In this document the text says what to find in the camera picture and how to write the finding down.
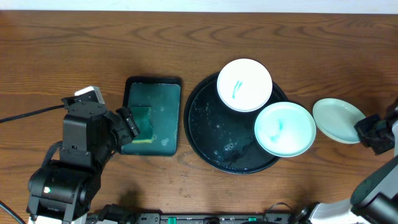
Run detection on green and yellow sponge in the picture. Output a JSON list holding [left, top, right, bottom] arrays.
[[131, 106, 155, 144]]

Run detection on pale green plate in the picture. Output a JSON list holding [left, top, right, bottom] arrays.
[[312, 98, 366, 144], [254, 101, 317, 157]]

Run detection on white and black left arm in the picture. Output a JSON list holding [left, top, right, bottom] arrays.
[[27, 101, 139, 223]]

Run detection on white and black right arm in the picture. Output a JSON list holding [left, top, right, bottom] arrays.
[[291, 101, 397, 224]]

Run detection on rectangular black soapy water tray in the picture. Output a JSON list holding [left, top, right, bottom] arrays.
[[121, 77, 182, 156]]

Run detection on round black tray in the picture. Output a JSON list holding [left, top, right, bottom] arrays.
[[183, 73, 288, 174]]

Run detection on white plate, green smear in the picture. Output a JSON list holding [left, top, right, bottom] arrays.
[[216, 58, 273, 113]]

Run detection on black base rail, green buttons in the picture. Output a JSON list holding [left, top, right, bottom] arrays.
[[85, 204, 294, 224]]

